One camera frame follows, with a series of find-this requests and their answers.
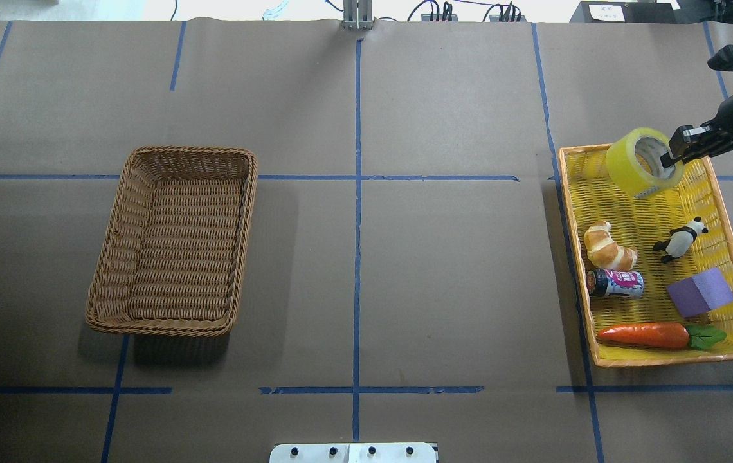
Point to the yellow tape roll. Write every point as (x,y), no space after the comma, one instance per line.
(635,164)

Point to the black box with label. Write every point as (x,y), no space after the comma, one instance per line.
(623,12)

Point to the toy carrot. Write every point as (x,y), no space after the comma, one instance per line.
(664,335)

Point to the brown wicker basket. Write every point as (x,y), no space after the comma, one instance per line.
(173,257)

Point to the toy croissant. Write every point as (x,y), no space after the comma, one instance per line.
(604,252)

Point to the purple foam cube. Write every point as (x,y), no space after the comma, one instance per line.
(700,293)

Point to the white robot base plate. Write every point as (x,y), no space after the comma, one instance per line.
(356,452)

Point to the black power strip far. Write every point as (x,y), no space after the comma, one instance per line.
(439,17)

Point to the small purple can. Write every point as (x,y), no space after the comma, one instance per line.
(609,283)

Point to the black power strip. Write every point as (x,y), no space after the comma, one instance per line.
(507,17)
(439,17)

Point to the toy panda figure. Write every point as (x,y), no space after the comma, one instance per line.
(680,240)

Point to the black power strip near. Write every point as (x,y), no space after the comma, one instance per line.
(507,17)

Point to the yellow woven basket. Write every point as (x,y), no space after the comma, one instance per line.
(589,196)

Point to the aluminium frame post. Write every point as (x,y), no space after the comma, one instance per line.
(357,15)

